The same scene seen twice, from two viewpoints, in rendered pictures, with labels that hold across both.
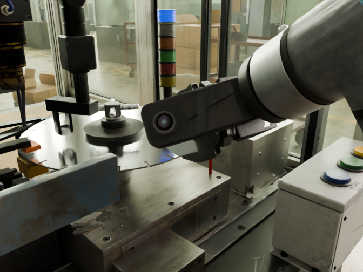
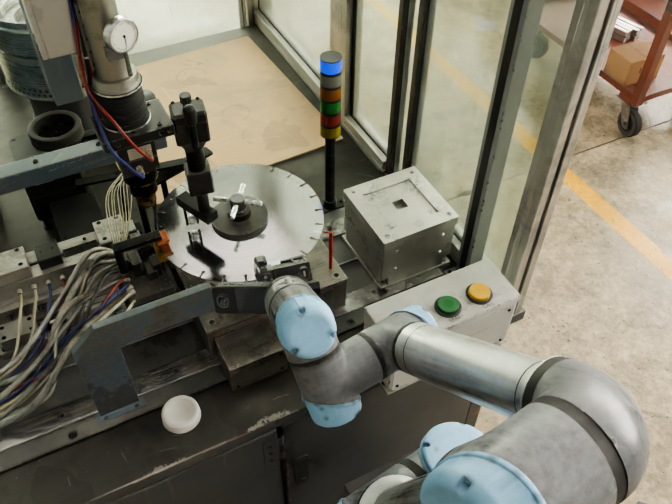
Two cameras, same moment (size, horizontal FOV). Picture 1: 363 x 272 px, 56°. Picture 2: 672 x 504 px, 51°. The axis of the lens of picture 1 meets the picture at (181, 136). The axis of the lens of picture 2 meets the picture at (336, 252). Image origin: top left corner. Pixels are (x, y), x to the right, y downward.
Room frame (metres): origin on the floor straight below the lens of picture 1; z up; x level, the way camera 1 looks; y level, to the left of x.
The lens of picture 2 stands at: (-0.29, -0.36, 1.92)
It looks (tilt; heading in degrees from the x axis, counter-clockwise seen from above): 47 degrees down; 18
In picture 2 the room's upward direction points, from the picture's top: 1 degrees clockwise
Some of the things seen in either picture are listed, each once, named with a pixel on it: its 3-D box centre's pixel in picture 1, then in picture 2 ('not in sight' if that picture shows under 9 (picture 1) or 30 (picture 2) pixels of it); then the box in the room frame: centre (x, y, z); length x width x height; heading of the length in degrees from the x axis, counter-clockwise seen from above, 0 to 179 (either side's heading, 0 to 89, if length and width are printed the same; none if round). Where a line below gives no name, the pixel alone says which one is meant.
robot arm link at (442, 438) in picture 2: not in sight; (452, 473); (0.23, -0.38, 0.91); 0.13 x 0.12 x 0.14; 143
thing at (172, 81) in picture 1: (167, 80); (330, 127); (0.88, 0.04, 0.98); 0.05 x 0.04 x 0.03; 46
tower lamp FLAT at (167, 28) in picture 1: (166, 29); (330, 76); (0.88, 0.04, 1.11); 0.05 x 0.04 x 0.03; 46
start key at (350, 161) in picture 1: (351, 165); (447, 306); (0.55, -0.31, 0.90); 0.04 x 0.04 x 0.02
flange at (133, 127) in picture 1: (113, 124); (239, 213); (0.59, 0.13, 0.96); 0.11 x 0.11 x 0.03
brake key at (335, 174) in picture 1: (336, 179); not in sight; (0.50, -0.26, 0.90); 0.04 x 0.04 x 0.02
